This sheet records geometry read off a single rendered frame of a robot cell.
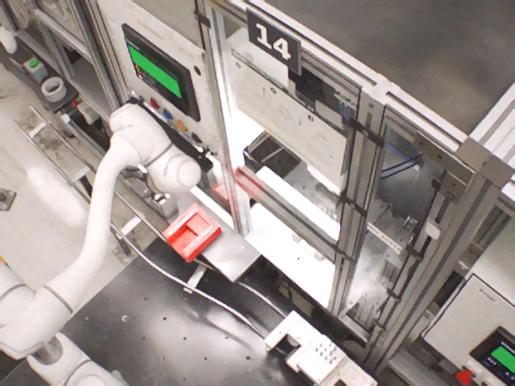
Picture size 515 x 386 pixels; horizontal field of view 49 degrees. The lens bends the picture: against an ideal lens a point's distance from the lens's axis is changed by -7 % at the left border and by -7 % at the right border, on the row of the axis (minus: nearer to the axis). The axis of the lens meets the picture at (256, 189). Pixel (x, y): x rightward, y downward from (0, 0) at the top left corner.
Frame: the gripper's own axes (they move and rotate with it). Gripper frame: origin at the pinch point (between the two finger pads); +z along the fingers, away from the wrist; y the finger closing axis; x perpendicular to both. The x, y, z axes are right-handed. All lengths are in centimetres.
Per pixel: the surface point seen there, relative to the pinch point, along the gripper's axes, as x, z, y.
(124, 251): -2, 106, -37
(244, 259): -5.8, -8.3, -41.5
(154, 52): -9, -55, 29
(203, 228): -5.7, -0.7, -26.2
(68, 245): 13, 132, -18
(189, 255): 4.8, -2.7, -27.9
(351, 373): 5, -37, -83
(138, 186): -6.4, 23.1, -4.5
